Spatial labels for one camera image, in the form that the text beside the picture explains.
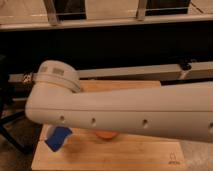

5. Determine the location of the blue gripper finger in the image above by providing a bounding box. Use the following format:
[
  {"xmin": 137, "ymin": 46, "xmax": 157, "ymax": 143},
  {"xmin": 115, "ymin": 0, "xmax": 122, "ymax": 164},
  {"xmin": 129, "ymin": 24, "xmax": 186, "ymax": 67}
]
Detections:
[{"xmin": 45, "ymin": 126, "xmax": 72, "ymax": 152}]

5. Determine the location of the metal rail beam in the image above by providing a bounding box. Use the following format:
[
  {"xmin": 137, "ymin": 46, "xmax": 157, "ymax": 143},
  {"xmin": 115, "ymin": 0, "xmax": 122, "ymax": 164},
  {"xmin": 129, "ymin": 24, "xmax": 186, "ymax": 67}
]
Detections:
[{"xmin": 9, "ymin": 60, "xmax": 213, "ymax": 92}]

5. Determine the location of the black office chair base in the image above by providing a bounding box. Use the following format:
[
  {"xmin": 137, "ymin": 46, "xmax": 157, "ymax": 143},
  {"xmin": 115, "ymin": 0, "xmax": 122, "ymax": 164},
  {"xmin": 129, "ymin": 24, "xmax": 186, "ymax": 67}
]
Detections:
[{"xmin": 0, "ymin": 54, "xmax": 33, "ymax": 155}]

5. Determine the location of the small clip on rail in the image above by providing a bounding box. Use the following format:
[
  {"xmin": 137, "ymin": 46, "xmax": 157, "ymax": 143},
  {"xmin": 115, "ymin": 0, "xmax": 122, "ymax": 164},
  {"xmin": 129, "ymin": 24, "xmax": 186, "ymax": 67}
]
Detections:
[{"xmin": 22, "ymin": 72, "xmax": 33, "ymax": 84}]

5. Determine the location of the orange bowl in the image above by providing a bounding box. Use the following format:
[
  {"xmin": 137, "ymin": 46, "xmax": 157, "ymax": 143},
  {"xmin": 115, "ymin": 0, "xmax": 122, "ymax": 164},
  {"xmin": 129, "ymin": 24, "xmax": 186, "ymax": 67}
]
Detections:
[{"xmin": 94, "ymin": 131, "xmax": 118, "ymax": 140}]

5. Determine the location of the black clamp on rail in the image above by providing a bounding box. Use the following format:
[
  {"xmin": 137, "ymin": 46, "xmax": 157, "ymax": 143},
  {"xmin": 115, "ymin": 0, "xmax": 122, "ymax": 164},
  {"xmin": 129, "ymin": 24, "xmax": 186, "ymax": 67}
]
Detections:
[{"xmin": 179, "ymin": 59, "xmax": 197, "ymax": 71}]

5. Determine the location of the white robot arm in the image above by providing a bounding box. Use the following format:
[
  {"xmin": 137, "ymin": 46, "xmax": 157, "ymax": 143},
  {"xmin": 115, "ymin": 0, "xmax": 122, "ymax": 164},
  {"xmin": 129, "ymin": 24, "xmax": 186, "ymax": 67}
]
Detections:
[{"xmin": 25, "ymin": 60, "xmax": 213, "ymax": 143}]

